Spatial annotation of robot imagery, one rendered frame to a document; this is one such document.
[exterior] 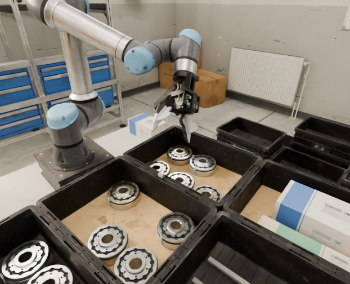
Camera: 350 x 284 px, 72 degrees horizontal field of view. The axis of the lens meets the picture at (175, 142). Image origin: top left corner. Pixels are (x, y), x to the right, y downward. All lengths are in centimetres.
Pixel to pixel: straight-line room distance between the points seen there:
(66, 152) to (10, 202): 30
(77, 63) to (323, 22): 289
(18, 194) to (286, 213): 101
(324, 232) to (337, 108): 287
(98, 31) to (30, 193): 73
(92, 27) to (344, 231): 85
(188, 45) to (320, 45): 275
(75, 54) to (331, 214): 98
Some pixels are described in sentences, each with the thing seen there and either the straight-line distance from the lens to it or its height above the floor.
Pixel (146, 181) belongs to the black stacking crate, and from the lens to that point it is 80.
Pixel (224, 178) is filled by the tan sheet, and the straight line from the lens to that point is 92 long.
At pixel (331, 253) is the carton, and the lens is 72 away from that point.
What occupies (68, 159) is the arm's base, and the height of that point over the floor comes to 84.
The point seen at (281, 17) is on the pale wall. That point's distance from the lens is 360.
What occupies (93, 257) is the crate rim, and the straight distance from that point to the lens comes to 59.
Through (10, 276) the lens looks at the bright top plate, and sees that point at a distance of 73.
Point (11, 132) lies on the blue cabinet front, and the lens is 264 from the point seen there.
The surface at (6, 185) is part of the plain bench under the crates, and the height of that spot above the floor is 70.
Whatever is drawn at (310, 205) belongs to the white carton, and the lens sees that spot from 77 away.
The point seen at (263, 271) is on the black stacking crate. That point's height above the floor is 83.
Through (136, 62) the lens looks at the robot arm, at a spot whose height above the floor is 125.
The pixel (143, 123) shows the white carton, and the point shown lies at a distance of 138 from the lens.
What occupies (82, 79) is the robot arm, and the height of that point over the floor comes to 112.
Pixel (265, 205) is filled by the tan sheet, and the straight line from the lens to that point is 85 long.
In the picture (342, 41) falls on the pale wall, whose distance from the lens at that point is 340.
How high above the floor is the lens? 140
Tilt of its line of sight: 31 degrees down
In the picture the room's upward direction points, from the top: straight up
